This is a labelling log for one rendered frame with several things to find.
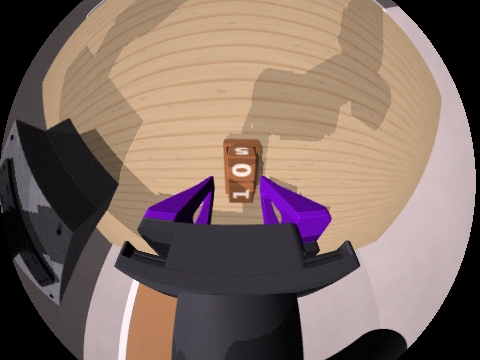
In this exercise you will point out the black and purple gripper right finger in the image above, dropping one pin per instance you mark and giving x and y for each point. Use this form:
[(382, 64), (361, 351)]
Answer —
[(310, 217)]

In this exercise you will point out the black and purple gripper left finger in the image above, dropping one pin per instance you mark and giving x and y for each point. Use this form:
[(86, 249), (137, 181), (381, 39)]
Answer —
[(182, 206)]

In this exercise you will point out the brown number cube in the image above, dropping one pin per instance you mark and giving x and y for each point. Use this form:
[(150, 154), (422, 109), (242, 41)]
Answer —
[(241, 164), (241, 191)]

